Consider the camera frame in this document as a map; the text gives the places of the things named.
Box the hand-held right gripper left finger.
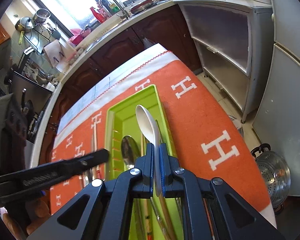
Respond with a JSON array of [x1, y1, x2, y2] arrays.
[[26, 142, 155, 240]]

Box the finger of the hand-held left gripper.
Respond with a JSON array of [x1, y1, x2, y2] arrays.
[[59, 148, 110, 174]]

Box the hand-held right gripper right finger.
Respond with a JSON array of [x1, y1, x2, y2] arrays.
[[159, 142, 287, 240]]

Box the large metal spoon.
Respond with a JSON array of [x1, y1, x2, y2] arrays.
[[120, 135, 138, 172]]

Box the white ceramic spoon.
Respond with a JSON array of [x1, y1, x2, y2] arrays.
[[135, 104, 165, 197]]

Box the green plastic utensil tray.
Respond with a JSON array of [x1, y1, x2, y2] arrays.
[[104, 84, 188, 240]]

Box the person's left hand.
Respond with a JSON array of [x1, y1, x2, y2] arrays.
[[2, 198, 52, 238]]

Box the orange patterned blanket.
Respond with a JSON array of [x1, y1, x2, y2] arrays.
[[49, 44, 278, 228]]

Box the steel steamer pot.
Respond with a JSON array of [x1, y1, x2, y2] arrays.
[[250, 143, 292, 214]]

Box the pale cutting board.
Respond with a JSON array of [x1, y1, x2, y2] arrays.
[[43, 39, 70, 68]]

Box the dark wooden base cabinets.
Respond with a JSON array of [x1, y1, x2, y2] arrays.
[[39, 4, 203, 165]]

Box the hanging plastic bag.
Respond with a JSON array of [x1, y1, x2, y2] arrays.
[[142, 37, 155, 50]]

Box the pink bowl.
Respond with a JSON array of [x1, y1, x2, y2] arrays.
[[69, 29, 92, 44]]

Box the grey utensil holder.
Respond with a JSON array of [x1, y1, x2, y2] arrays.
[[49, 25, 62, 40]]

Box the grey refrigerator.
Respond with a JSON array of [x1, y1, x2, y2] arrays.
[[252, 0, 300, 197]]

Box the red spray bottle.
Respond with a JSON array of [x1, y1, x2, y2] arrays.
[[90, 6, 103, 24]]

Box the grey frosted door cabinet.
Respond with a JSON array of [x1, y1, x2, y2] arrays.
[[174, 0, 274, 124]]

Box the steel colander pot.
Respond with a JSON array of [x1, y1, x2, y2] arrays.
[[33, 8, 50, 25]]

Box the steel kitchen faucet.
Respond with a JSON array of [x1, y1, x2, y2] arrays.
[[98, 0, 130, 20]]

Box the stack of dishes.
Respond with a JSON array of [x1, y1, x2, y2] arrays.
[[130, 0, 157, 14]]

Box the kitchen window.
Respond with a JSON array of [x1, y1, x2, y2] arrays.
[[27, 0, 150, 38]]

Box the saucepan with green handle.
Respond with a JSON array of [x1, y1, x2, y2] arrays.
[[14, 16, 35, 45]]

